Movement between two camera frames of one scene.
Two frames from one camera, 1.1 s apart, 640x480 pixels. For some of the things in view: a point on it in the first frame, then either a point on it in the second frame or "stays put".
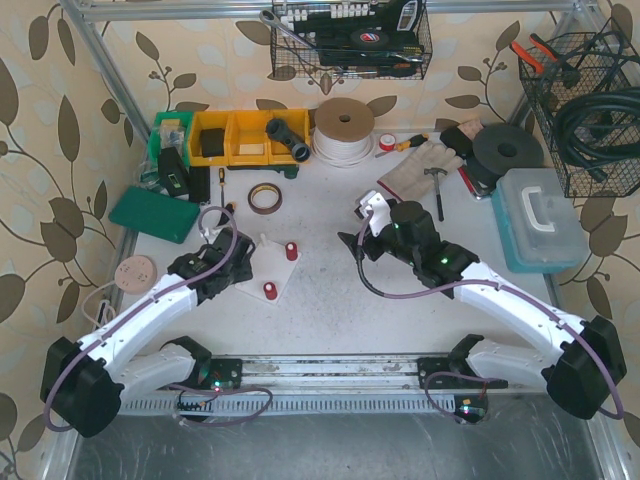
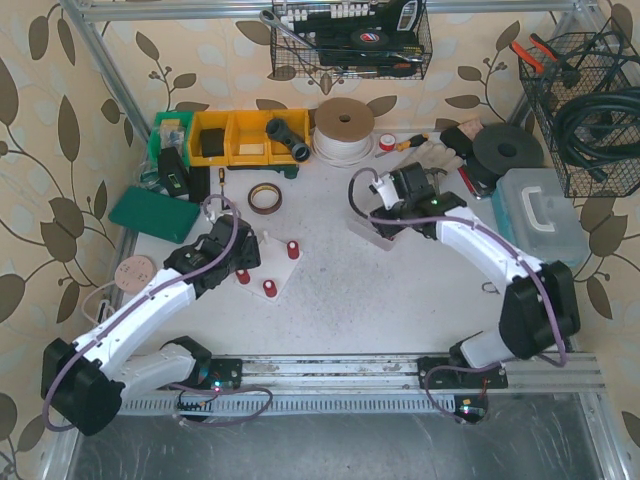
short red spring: (270, 290) stays put
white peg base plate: (269, 265) stays put
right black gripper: (367, 245) → (388, 226)
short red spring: (291, 251) stays put
